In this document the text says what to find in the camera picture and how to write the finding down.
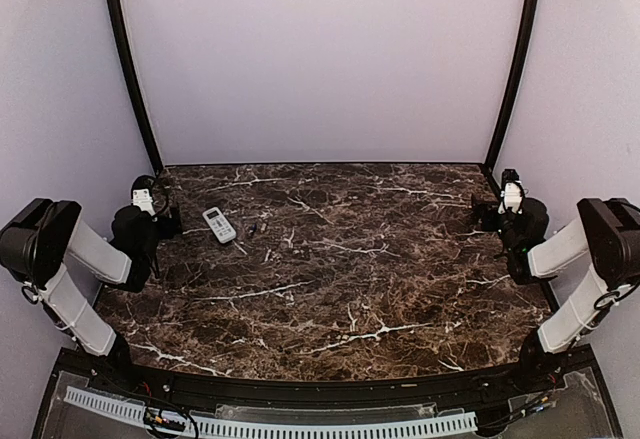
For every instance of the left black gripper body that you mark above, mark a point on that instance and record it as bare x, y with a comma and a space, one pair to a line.
168, 230

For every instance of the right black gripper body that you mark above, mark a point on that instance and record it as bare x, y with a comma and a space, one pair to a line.
489, 207

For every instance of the white remote control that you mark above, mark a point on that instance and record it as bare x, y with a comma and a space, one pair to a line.
222, 229

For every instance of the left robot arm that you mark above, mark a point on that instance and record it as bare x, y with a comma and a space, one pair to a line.
52, 252

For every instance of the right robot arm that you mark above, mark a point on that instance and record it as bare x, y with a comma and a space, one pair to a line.
604, 237

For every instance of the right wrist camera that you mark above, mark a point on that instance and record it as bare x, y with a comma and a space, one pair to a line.
512, 192

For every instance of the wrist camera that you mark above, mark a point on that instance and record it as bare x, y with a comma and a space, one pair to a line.
141, 193
512, 192

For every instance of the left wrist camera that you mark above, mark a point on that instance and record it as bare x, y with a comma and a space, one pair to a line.
141, 193

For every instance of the black front rail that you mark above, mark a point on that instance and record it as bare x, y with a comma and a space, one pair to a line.
485, 388

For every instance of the white slotted cable duct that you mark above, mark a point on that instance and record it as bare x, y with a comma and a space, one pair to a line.
228, 421

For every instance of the right black frame post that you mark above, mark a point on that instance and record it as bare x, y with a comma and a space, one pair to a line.
513, 82

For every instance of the black frame post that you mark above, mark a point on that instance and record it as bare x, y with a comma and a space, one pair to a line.
513, 82
132, 84

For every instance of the left black frame post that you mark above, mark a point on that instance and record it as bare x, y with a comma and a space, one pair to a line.
132, 84

